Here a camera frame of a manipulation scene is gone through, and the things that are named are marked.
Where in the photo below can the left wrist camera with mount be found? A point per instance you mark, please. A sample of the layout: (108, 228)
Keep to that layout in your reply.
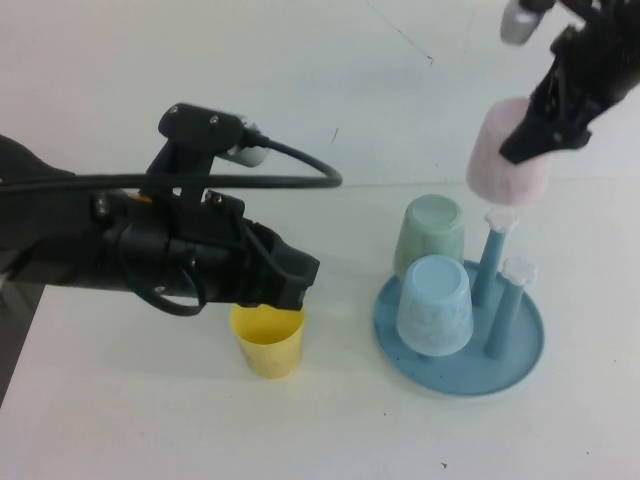
(195, 135)

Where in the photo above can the blue cup stand with pegs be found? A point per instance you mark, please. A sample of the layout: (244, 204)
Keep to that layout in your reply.
(465, 377)

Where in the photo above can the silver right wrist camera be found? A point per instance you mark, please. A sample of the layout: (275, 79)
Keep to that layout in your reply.
(520, 22)

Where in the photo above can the yellow plastic cup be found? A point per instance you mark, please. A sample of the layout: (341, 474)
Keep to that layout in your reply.
(272, 355)

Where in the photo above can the light blue plastic cup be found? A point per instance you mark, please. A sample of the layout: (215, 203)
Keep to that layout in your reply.
(435, 310)

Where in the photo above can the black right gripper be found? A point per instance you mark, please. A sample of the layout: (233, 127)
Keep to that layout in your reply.
(590, 60)

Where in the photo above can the green plastic cup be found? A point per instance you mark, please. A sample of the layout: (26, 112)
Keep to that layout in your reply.
(430, 235)

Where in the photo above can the pink plastic cup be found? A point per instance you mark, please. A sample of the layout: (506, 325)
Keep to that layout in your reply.
(500, 177)

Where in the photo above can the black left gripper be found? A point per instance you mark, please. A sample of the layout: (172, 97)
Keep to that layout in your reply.
(150, 260)

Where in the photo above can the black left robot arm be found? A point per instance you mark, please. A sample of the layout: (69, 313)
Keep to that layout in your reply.
(35, 240)

